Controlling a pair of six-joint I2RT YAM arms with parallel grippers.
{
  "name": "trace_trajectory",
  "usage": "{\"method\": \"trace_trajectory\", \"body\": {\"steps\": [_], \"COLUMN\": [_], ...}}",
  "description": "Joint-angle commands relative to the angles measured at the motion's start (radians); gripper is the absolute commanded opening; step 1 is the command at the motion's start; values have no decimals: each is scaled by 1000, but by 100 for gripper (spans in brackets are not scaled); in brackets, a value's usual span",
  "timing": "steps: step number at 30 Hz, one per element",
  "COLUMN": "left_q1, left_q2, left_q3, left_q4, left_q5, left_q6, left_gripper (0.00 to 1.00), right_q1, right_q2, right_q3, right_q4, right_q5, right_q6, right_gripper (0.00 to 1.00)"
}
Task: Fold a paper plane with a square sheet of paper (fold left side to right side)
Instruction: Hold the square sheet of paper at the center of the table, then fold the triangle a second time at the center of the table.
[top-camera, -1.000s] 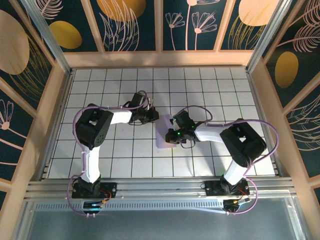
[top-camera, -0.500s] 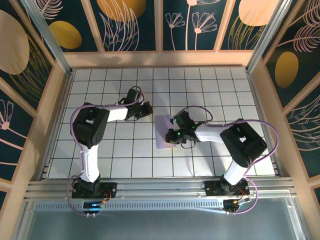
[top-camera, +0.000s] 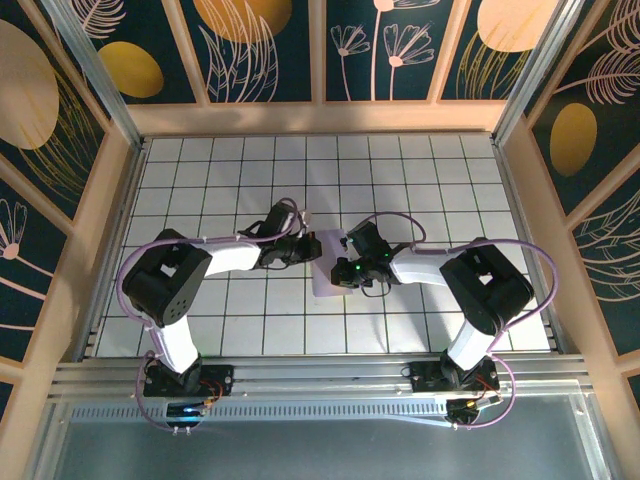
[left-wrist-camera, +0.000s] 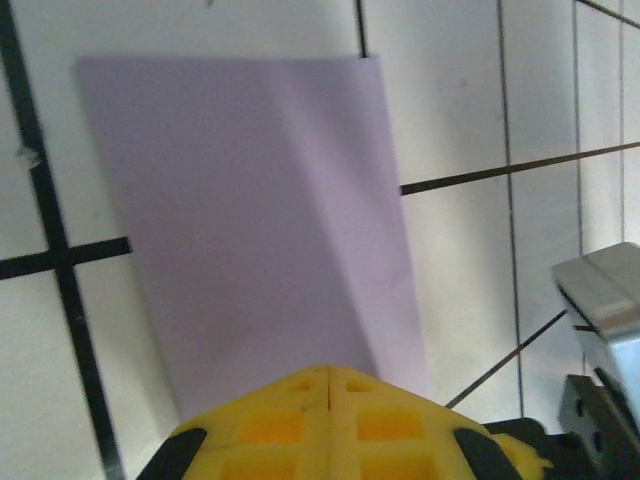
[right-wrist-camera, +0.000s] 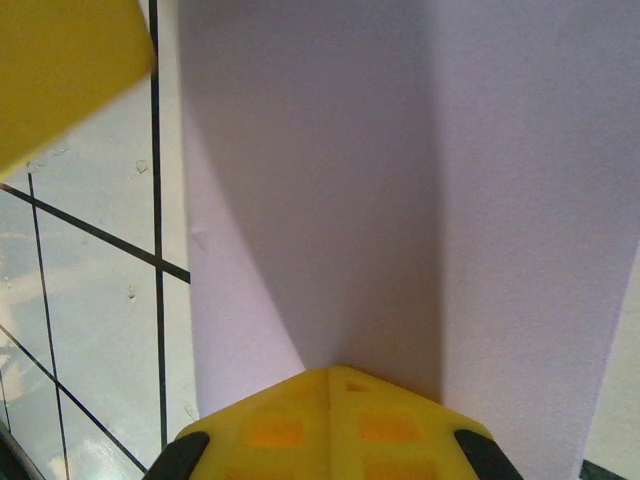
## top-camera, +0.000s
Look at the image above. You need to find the lilac paper sheet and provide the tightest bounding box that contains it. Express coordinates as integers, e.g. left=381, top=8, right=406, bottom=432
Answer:
left=309, top=227, right=351, bottom=300

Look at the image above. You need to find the white grid mat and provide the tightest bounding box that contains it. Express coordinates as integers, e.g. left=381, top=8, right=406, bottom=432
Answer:
left=94, top=134, right=554, bottom=357

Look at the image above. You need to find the small electronics board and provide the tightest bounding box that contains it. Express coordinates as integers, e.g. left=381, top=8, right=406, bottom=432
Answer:
left=166, top=399, right=221, bottom=420
left=446, top=394, right=505, bottom=427

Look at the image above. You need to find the grey metal plate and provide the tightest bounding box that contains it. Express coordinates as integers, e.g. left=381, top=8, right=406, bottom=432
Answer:
left=29, top=394, right=616, bottom=480

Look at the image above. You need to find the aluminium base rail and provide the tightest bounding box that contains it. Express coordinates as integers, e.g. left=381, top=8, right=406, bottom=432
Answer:
left=49, top=354, right=594, bottom=402

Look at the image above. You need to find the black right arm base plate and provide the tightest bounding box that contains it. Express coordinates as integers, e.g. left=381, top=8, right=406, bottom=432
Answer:
left=408, top=360, right=501, bottom=396

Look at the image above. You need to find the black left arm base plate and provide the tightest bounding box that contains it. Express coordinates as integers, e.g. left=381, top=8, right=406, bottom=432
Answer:
left=143, top=363, right=236, bottom=399

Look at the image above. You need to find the aluminium side rail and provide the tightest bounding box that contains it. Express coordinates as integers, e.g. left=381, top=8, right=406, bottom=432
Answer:
left=492, top=137, right=569, bottom=359
left=74, top=137, right=151, bottom=362

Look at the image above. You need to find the grey slotted cable duct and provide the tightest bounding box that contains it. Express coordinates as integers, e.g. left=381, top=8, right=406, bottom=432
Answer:
left=69, top=402, right=451, bottom=422

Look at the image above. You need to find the aluminium frame post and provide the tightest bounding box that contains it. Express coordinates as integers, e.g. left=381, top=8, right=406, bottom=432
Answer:
left=491, top=0, right=589, bottom=146
left=39, top=0, right=149, bottom=149

